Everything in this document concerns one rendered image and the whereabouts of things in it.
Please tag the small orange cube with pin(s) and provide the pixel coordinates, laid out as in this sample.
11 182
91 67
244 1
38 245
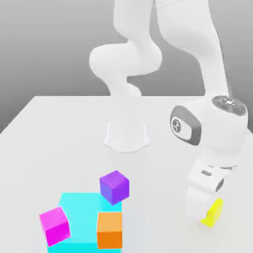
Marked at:
109 230

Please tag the small purple cube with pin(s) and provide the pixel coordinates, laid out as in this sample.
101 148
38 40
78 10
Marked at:
114 187

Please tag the small magenta cube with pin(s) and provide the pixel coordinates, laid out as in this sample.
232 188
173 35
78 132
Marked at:
56 227

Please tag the large cyan box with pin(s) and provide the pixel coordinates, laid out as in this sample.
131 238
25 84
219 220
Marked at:
83 213

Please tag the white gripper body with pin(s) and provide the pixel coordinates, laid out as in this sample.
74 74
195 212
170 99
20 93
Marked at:
194 203

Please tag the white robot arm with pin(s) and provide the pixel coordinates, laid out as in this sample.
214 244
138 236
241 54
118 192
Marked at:
221 134

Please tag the small yellow cube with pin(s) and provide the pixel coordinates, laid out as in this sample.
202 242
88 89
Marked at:
214 214

